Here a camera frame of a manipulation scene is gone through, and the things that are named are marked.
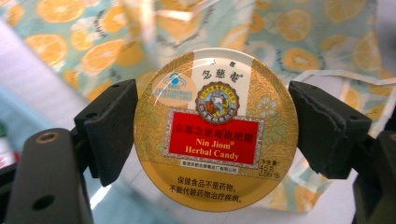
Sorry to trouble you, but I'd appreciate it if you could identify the orange-slice print tote bag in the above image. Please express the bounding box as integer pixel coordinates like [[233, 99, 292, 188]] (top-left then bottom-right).
[[0, 0, 396, 214]]

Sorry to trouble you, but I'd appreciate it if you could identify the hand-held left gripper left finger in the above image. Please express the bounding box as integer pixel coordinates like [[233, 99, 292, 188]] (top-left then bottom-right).
[[74, 78, 139, 188]]

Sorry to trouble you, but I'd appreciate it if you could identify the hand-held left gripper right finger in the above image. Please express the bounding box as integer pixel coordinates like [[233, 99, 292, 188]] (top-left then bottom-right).
[[288, 80, 373, 180]]

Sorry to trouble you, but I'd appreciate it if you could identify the round yellow candy tin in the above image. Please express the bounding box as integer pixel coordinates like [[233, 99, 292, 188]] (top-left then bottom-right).
[[134, 47, 300, 213]]

